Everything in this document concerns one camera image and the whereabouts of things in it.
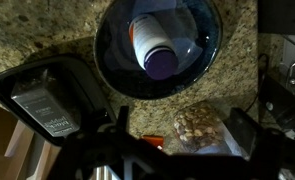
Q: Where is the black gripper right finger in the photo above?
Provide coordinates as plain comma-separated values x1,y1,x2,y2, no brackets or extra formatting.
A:
227,107,260,158

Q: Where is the black plastic tray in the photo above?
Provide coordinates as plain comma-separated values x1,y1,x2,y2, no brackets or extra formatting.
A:
0,54,117,147

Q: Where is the large wooden chair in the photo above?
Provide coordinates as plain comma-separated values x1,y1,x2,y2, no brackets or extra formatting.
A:
0,101,62,180

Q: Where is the dark blue bowl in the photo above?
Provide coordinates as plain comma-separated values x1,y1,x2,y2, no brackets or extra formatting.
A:
93,0,224,101

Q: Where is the white bottle purple cap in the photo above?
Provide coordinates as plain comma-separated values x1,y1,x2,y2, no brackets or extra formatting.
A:
128,13,180,81

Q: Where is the dark printed box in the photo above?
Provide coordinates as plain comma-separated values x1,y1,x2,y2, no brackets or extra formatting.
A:
10,77,82,138

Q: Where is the clear bag of nuts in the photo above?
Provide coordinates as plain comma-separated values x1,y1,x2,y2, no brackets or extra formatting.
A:
172,101,235,155

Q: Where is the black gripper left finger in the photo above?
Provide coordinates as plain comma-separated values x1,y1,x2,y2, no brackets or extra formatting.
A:
116,105,131,134

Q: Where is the black countertop appliance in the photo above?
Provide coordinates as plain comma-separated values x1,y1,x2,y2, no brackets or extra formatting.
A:
257,33,295,141

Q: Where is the black cable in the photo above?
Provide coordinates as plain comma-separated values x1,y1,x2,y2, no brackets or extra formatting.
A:
245,53,269,113

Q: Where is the orange snack package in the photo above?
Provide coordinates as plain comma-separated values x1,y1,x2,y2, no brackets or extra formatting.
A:
141,134,165,152

